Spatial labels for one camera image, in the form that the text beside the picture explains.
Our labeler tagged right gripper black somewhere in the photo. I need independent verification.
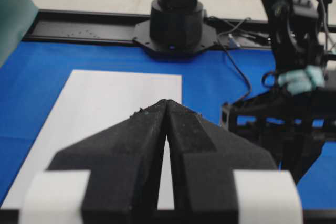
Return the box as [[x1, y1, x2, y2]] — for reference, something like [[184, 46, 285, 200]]
[[221, 70, 335, 182]]

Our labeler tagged black camera cable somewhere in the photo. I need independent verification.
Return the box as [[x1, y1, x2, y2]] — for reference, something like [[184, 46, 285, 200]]
[[313, 0, 336, 54]]

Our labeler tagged black soldering iron cable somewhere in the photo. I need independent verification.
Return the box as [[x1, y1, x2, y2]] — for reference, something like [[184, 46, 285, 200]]
[[207, 16, 271, 101]]

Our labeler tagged large white base board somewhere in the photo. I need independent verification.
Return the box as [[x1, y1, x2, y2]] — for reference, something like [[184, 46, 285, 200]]
[[2, 70, 182, 209]]

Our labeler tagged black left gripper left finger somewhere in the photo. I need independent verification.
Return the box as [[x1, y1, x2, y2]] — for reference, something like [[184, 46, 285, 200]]
[[48, 100, 167, 223]]

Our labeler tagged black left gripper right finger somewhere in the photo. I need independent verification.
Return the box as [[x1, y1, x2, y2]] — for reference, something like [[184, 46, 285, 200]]
[[166, 100, 277, 223]]

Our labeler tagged blue table mat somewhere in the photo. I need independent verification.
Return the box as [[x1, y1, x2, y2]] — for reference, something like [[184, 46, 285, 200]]
[[0, 40, 336, 213]]

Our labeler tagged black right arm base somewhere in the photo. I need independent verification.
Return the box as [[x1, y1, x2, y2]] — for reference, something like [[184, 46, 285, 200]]
[[133, 0, 217, 58]]

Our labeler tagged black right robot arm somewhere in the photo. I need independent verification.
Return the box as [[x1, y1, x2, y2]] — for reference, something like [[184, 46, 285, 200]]
[[222, 0, 335, 182]]

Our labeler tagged black aluminium frame rail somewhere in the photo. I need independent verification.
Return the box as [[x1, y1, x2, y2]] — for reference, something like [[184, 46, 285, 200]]
[[22, 9, 336, 50]]

